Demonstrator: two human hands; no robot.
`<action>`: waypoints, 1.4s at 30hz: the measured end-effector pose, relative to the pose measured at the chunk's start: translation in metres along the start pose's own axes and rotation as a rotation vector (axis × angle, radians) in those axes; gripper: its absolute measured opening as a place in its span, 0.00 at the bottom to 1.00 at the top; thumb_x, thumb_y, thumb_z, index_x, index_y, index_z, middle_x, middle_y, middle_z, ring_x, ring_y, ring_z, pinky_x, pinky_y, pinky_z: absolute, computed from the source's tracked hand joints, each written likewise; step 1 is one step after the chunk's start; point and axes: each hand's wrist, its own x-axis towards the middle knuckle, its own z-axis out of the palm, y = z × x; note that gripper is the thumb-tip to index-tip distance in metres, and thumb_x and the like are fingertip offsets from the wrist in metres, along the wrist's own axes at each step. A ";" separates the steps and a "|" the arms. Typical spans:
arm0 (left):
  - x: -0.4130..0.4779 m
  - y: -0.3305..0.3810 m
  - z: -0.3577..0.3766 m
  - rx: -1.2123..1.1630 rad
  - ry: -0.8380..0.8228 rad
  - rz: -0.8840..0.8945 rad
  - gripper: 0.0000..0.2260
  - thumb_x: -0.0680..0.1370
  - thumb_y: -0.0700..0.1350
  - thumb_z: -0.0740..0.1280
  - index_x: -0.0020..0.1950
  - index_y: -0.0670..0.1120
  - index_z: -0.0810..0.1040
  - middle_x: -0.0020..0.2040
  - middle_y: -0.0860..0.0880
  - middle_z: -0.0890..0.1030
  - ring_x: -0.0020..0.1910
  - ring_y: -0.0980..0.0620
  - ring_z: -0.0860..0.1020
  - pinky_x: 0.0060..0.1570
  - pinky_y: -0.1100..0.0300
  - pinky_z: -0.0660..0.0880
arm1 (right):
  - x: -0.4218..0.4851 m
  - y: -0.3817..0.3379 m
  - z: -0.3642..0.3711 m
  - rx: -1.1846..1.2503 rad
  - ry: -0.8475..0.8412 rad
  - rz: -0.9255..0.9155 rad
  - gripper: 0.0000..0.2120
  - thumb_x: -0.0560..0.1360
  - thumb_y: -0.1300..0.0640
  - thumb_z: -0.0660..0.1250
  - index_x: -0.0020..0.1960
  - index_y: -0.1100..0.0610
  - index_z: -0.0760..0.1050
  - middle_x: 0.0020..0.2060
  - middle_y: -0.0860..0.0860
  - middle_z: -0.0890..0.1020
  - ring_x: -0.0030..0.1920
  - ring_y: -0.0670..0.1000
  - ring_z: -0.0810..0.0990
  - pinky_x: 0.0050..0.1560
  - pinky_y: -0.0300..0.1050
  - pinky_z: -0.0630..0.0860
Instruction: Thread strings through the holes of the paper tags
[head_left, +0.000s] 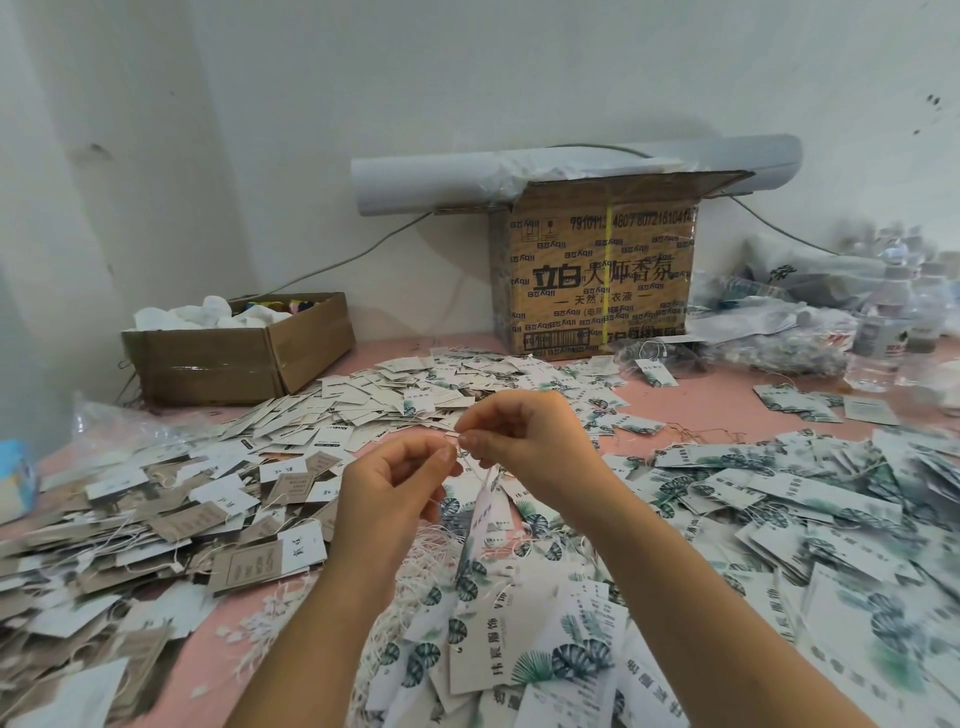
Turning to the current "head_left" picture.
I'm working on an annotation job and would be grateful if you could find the person's left hand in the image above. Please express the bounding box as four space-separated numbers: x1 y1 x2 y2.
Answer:
330 429 464 587

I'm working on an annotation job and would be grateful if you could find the person's right hand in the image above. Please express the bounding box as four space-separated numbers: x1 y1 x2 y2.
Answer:
454 388 632 519

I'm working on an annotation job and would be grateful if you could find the single white leaf print tag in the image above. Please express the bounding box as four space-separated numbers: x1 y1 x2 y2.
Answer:
457 465 519 579

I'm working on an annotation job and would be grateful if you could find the heap of small tags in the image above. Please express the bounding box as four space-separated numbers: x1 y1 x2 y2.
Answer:
217 349 669 452

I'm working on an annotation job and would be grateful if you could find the pile of white strings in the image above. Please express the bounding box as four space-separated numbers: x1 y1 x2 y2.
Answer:
217 547 482 728

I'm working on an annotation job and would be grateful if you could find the pile of brown white tags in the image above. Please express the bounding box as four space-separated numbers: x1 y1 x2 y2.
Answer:
0 442 350 728

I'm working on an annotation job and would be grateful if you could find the pile of green leaf tags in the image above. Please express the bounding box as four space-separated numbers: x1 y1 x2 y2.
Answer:
360 420 960 728

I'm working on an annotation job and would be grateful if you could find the person's right forearm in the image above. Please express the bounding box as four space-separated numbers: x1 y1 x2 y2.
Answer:
570 487 875 728

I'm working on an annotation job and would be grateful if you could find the person's left forearm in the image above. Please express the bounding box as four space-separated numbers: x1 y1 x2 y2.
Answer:
225 562 404 728

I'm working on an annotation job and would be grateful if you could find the large printed cardboard box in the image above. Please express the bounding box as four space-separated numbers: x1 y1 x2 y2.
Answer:
489 169 752 360

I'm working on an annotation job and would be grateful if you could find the small open cardboard box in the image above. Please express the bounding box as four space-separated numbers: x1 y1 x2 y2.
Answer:
121 291 357 408

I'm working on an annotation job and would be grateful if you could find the white crumpled material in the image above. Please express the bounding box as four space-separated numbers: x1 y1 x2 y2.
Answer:
132 295 296 333

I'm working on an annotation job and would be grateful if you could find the clear plastic bag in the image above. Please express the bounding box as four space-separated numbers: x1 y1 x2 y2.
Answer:
72 393 189 464

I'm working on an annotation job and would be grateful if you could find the white roll in plastic wrap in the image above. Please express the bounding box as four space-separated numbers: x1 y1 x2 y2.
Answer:
351 133 804 218

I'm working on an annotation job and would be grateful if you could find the heap of clear plastic bags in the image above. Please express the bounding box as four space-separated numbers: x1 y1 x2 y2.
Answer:
682 225 960 395

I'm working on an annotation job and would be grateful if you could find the blue tissue pack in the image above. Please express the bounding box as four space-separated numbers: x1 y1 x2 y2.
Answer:
0 439 38 527

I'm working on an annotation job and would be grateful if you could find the black cable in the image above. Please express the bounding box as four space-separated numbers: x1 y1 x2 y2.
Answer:
258 210 437 299

